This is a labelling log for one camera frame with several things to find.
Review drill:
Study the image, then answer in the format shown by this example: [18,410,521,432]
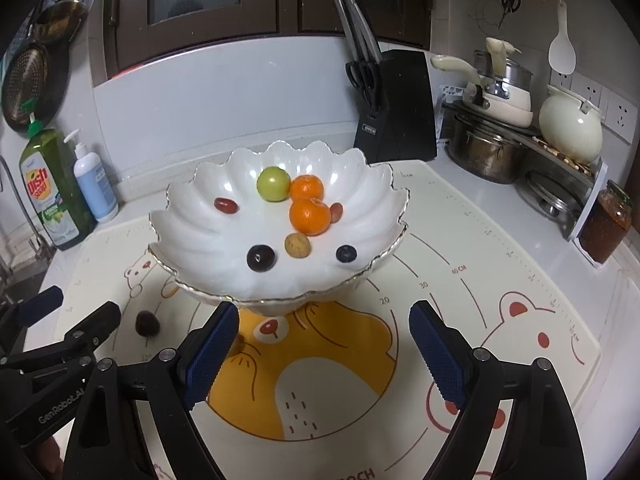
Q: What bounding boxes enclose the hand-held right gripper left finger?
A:
[65,301,241,480]

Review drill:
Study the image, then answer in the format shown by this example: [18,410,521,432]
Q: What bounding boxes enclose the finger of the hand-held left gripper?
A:
[0,285,65,356]
[0,301,122,386]

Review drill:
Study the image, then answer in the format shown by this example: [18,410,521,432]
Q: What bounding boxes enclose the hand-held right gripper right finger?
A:
[408,300,588,480]

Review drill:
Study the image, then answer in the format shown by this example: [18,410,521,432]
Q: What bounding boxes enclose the dark purple plum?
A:
[246,244,276,274]
[135,310,162,338]

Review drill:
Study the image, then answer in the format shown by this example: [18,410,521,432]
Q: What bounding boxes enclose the white scalloped porcelain bowl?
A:
[148,140,411,317]

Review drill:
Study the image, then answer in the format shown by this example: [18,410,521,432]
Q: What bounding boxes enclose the brown longan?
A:
[284,232,312,260]

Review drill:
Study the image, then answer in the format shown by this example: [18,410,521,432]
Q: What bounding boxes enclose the large orange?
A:
[289,197,332,237]

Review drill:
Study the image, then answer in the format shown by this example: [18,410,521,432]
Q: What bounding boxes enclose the green round fruit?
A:
[256,166,292,204]

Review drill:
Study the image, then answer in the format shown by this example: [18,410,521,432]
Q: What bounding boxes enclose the bear printed baking mat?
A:
[25,160,601,480]

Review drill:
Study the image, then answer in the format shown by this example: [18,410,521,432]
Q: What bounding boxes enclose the green dish soap bottle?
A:
[19,101,98,252]

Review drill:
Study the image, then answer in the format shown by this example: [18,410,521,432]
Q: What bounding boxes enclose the white pump bottle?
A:
[63,129,120,224]

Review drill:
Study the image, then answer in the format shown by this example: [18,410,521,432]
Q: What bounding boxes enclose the small mandarin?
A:
[290,175,325,201]

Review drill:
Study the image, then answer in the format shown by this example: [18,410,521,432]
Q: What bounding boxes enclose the steel pot lid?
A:
[525,170,586,221]

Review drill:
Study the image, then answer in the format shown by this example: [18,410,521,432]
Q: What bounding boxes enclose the stainless steel pot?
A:
[446,112,526,185]

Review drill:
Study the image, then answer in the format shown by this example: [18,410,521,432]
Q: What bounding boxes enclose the glass jar of red sauce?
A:
[579,180,633,265]

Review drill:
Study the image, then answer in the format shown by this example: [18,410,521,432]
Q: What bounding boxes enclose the metal pot rack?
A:
[442,100,608,243]

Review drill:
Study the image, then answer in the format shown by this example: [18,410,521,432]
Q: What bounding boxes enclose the round mesh strainer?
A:
[0,42,51,133]

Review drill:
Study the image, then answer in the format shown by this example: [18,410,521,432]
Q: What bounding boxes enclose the black knife block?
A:
[353,49,438,163]

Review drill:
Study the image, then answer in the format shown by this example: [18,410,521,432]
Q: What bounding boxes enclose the cream saucepan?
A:
[431,55,535,128]

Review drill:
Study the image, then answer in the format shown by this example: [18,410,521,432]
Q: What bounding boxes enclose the cream round kettle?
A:
[538,85,606,166]

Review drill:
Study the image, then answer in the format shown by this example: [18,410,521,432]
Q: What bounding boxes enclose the brass strainer ladle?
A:
[30,0,88,46]

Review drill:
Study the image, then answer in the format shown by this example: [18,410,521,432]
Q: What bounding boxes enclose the white rice paddle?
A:
[548,0,577,75]

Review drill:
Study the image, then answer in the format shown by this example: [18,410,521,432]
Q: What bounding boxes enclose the stainless steel knife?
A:
[347,0,383,61]
[334,0,368,63]

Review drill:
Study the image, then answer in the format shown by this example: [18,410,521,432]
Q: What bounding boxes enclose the hanging black scissors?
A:
[497,0,522,31]

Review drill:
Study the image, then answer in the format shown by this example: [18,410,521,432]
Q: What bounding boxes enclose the black handled kitchen scissors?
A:
[345,60,386,111]

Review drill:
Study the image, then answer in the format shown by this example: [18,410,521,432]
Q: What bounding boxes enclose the steel milk pot cream handle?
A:
[472,36,533,98]

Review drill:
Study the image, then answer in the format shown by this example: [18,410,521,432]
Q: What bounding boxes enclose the dark wooden wall cabinet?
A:
[87,0,433,91]

